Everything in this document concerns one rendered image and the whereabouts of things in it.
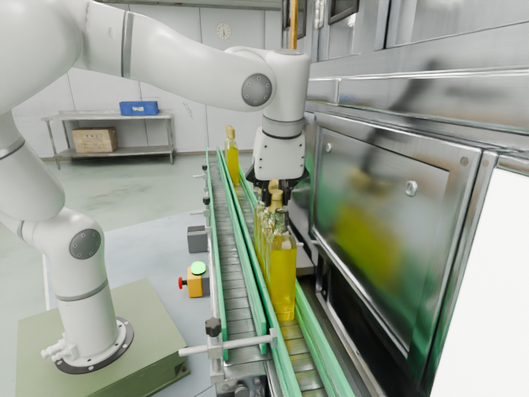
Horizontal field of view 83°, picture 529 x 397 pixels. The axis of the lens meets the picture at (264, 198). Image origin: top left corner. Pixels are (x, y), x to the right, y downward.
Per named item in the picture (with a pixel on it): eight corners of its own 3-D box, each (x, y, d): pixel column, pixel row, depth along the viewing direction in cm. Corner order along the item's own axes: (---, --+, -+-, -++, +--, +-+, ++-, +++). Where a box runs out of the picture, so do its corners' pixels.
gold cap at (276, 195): (285, 213, 65) (286, 193, 64) (269, 213, 65) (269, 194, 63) (281, 206, 69) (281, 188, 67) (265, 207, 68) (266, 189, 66)
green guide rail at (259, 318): (266, 354, 59) (266, 321, 56) (261, 354, 59) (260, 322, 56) (217, 157, 219) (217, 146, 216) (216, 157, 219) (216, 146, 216)
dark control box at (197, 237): (209, 252, 120) (207, 233, 117) (188, 254, 119) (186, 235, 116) (208, 242, 128) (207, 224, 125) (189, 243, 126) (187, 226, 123)
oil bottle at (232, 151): (239, 183, 163) (237, 130, 153) (228, 183, 162) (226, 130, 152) (238, 179, 168) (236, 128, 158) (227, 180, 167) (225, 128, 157)
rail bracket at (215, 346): (277, 372, 55) (278, 319, 50) (183, 390, 52) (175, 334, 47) (273, 359, 58) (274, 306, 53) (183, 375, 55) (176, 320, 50)
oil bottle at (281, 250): (294, 320, 68) (298, 236, 60) (270, 324, 67) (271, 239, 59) (287, 303, 73) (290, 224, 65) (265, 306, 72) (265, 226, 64)
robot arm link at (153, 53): (125, 69, 47) (250, 97, 55) (118, 95, 37) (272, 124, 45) (128, 8, 43) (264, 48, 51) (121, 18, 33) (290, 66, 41)
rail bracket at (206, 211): (212, 234, 108) (210, 199, 103) (191, 235, 107) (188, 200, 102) (212, 228, 112) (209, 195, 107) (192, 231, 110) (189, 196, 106)
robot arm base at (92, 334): (55, 390, 57) (35, 326, 51) (38, 350, 65) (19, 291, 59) (136, 342, 67) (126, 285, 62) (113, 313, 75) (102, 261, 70)
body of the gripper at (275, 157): (302, 116, 59) (296, 165, 66) (252, 116, 58) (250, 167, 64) (315, 131, 54) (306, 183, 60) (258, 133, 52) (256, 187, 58)
